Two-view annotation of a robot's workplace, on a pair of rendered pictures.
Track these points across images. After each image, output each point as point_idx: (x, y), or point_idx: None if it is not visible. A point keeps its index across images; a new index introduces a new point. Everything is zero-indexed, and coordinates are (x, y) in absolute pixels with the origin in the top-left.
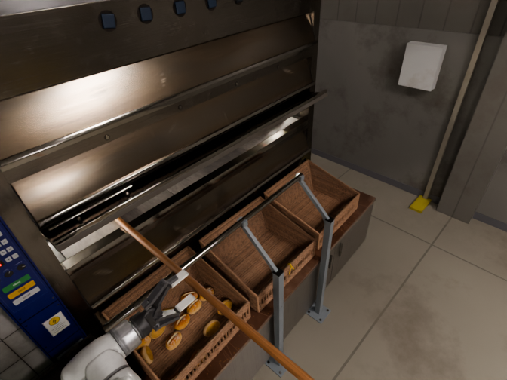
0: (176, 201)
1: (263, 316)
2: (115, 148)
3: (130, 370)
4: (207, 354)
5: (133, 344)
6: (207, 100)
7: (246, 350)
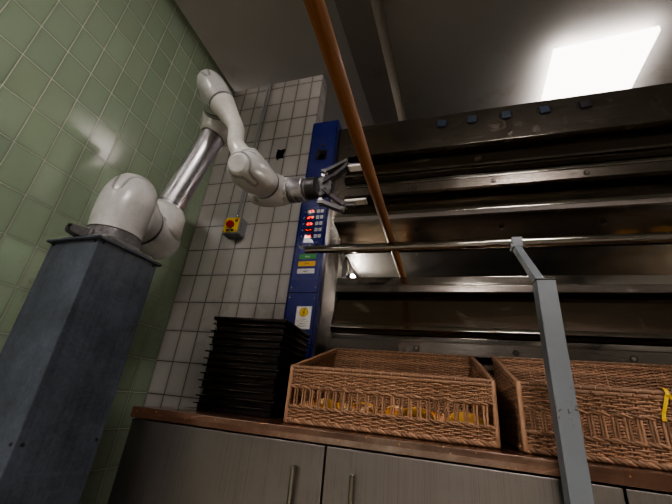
0: (468, 276)
1: (529, 455)
2: (419, 200)
3: (275, 174)
4: (367, 398)
5: (294, 180)
6: (538, 187)
7: (446, 496)
